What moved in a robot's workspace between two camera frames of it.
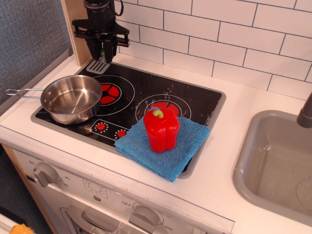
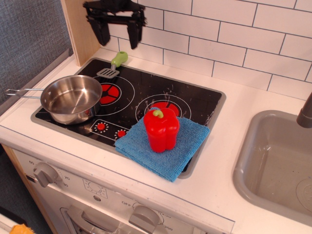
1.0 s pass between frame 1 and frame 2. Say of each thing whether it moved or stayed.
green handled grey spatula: moved
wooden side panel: stayed
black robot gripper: moved
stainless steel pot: stayed
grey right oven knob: stayed
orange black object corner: stayed
